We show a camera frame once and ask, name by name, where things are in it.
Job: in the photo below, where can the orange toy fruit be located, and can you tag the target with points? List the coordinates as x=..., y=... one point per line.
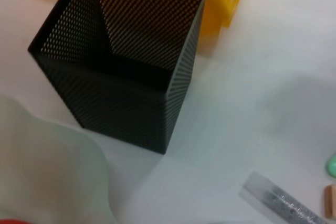
x=8, y=221

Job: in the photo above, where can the black mesh pen holder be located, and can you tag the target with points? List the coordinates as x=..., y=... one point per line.
x=118, y=108

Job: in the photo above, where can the grey glitter pen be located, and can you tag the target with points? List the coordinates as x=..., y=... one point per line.
x=283, y=203

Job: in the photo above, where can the beige eraser with barcode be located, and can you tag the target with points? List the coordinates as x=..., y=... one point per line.
x=331, y=200

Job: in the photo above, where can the yellow plastic storage bin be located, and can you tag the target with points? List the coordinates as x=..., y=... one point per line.
x=218, y=3

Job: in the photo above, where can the pale green wavy glass bowl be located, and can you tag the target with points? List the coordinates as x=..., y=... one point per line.
x=39, y=155

